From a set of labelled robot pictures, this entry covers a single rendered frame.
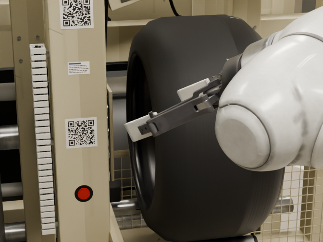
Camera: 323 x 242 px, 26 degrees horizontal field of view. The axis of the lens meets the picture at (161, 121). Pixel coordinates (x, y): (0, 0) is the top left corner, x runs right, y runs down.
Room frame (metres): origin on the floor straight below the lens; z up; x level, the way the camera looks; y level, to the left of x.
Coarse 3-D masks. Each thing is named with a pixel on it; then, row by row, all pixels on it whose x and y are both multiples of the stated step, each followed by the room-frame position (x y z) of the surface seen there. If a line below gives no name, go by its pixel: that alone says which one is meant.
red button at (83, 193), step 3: (81, 189) 1.57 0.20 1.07; (84, 189) 1.57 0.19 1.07; (87, 189) 1.57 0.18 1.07; (78, 192) 1.57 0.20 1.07; (81, 192) 1.57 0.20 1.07; (84, 192) 1.57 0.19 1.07; (87, 192) 1.57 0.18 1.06; (78, 195) 1.57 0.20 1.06; (81, 195) 1.57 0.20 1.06; (84, 195) 1.57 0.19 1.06; (87, 195) 1.57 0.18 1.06; (81, 198) 1.57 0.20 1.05; (84, 198) 1.57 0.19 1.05
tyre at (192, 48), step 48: (144, 48) 1.65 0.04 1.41; (192, 48) 1.56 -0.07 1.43; (240, 48) 1.58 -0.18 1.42; (144, 96) 1.96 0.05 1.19; (144, 144) 1.92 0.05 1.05; (192, 144) 1.43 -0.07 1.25; (144, 192) 1.74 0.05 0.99; (192, 192) 1.43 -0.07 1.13; (240, 192) 1.45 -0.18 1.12; (192, 240) 1.54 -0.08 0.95
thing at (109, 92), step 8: (48, 88) 2.08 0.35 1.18; (112, 112) 1.98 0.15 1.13; (112, 120) 1.98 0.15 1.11; (112, 128) 1.98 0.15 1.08; (112, 136) 1.98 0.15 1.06; (112, 144) 1.98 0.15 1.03; (112, 152) 1.98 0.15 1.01; (112, 160) 1.98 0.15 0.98; (112, 168) 1.98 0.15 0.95; (112, 176) 1.98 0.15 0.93
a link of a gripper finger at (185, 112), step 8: (200, 96) 0.91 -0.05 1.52; (184, 104) 0.91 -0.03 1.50; (192, 104) 0.91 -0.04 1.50; (168, 112) 0.92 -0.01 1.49; (176, 112) 0.91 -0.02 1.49; (184, 112) 0.91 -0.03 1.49; (192, 112) 0.91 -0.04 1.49; (200, 112) 0.90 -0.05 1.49; (208, 112) 0.90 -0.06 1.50; (152, 120) 0.92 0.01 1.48; (160, 120) 0.92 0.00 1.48; (168, 120) 0.92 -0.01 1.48; (176, 120) 0.91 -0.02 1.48; (184, 120) 0.91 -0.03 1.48; (160, 128) 0.92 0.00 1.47; (168, 128) 0.92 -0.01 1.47
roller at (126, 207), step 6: (114, 204) 1.80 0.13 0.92; (120, 204) 1.80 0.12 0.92; (126, 204) 1.81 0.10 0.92; (132, 204) 1.81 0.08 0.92; (138, 204) 1.81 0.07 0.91; (114, 210) 1.79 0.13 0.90; (120, 210) 1.80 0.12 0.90; (126, 210) 1.80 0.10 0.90; (132, 210) 1.80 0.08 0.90; (138, 210) 1.81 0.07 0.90
